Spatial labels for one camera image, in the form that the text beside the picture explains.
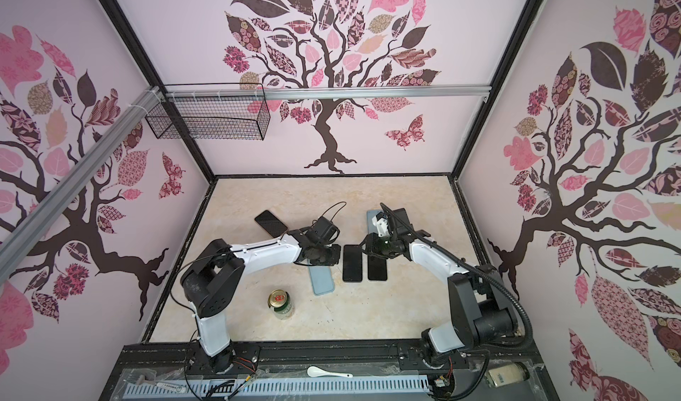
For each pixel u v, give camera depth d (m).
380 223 0.83
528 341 0.39
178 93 0.90
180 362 0.74
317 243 0.71
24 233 0.51
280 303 0.74
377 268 0.92
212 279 0.49
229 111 0.95
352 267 0.92
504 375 0.68
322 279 0.89
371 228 0.85
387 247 0.76
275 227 1.06
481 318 0.43
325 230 0.73
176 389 0.69
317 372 0.71
